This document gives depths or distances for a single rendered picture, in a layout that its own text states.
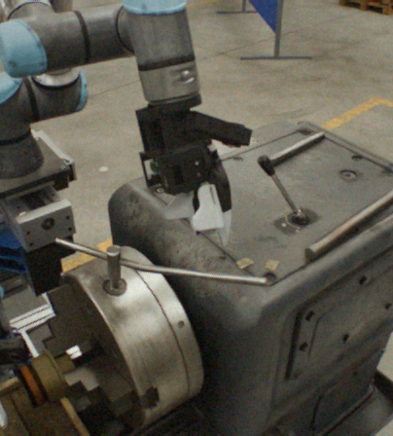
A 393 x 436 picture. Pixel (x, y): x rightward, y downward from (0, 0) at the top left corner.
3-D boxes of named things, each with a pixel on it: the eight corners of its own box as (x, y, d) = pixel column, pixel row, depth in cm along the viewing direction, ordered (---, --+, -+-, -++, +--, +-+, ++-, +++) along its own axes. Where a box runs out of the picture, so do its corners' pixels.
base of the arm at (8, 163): (-21, 161, 129) (-30, 127, 123) (31, 144, 136) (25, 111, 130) (-5, 185, 119) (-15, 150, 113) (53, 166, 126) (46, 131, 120)
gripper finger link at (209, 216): (197, 258, 68) (174, 195, 67) (231, 241, 71) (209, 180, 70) (209, 259, 66) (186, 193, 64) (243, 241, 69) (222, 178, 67)
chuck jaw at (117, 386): (118, 343, 87) (154, 382, 79) (122, 362, 90) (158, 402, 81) (61, 373, 82) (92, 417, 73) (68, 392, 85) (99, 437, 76)
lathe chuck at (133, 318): (103, 321, 113) (93, 220, 92) (183, 430, 95) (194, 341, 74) (68, 339, 109) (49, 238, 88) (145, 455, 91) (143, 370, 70)
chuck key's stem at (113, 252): (106, 300, 82) (103, 252, 75) (112, 290, 84) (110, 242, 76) (119, 304, 82) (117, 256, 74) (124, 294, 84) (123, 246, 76)
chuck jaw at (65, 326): (101, 327, 93) (76, 270, 92) (109, 330, 88) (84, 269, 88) (48, 354, 87) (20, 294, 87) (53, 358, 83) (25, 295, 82)
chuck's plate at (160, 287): (117, 314, 115) (110, 213, 94) (197, 420, 97) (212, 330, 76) (103, 321, 113) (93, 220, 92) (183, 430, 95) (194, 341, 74)
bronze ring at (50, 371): (55, 331, 87) (8, 354, 83) (79, 366, 81) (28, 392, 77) (65, 363, 93) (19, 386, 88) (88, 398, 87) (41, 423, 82)
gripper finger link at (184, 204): (160, 236, 76) (156, 184, 70) (193, 223, 78) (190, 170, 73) (172, 246, 74) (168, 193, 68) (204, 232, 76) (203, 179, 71)
